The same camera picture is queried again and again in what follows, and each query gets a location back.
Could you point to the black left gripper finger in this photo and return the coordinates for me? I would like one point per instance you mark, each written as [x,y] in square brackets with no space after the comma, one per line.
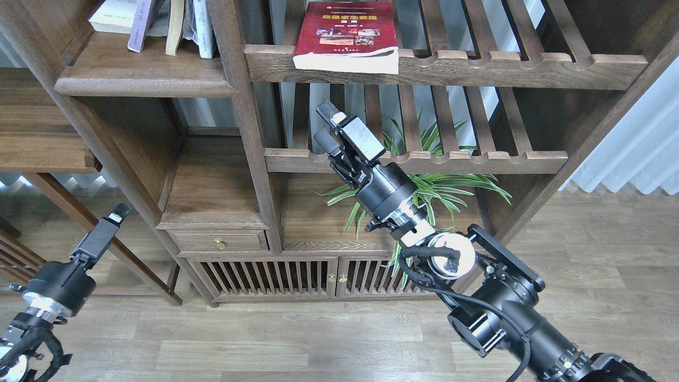
[119,213]

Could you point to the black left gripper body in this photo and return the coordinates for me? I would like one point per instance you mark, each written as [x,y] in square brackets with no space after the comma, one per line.
[61,289]

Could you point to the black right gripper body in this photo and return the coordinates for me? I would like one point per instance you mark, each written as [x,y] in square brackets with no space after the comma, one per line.
[385,192]

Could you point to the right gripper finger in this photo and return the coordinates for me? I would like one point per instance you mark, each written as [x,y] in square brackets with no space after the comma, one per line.
[327,142]
[331,115]

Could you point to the red cover book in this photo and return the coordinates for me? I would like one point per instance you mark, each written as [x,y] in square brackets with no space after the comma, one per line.
[349,37]

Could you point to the white lavender book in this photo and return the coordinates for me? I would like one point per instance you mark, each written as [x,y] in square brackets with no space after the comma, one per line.
[144,16]

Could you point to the yellow green book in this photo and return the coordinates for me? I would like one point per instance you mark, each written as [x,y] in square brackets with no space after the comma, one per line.
[117,16]

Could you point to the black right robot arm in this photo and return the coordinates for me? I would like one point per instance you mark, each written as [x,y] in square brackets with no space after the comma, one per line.
[490,293]

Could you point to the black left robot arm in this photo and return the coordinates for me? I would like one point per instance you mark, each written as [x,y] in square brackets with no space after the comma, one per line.
[30,351]

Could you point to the green spider plant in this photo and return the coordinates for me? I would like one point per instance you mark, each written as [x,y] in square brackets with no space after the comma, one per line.
[456,185]

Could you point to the brass drawer knob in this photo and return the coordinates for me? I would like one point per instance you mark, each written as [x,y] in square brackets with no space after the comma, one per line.
[219,244]

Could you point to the dark wooden bookshelf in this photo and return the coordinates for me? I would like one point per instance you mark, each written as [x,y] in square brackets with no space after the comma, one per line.
[222,147]

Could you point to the tan upright book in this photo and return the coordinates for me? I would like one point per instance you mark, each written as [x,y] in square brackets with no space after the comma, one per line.
[175,27]

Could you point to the white curtain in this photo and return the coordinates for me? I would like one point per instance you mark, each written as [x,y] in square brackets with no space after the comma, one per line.
[641,151]

